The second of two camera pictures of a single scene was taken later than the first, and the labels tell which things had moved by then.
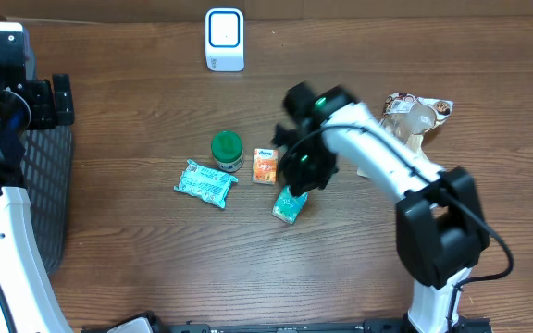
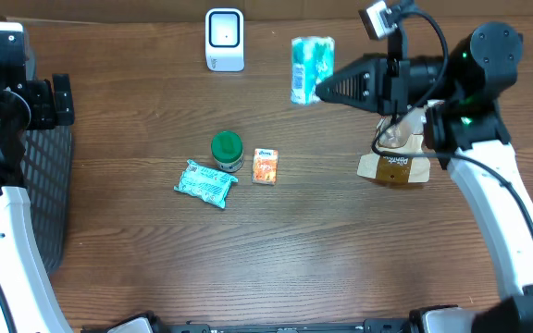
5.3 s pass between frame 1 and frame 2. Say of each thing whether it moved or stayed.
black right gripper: moved
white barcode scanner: stayed
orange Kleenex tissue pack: stayed
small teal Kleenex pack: moved
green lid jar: stayed
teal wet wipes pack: stayed
